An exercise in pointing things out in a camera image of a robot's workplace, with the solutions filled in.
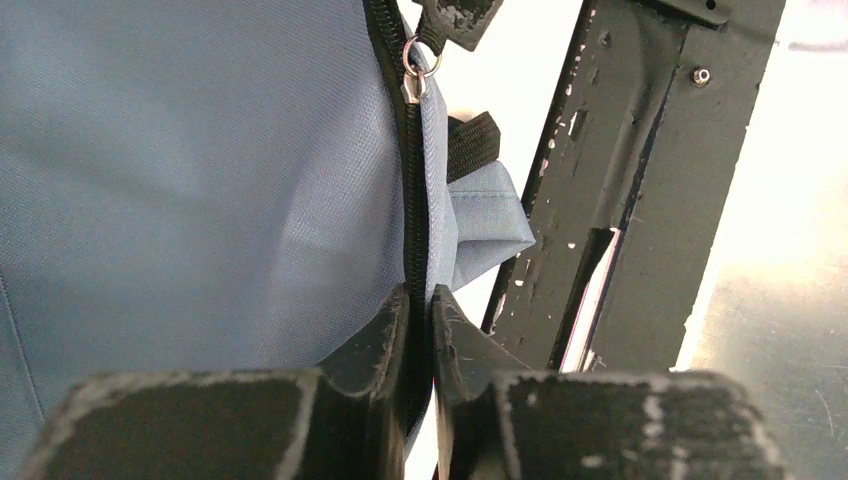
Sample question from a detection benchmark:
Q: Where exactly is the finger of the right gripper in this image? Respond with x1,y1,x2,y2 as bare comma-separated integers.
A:
416,0,504,52

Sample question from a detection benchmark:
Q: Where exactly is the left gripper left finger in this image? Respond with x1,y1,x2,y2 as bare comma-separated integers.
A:
21,286,409,479

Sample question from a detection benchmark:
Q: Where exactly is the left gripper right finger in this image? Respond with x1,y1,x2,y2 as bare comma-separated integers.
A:
432,285,792,479

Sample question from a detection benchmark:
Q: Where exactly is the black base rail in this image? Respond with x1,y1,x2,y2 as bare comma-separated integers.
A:
483,1,785,371

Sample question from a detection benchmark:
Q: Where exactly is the blue-grey backpack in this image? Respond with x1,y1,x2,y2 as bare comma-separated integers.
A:
1,1,534,479

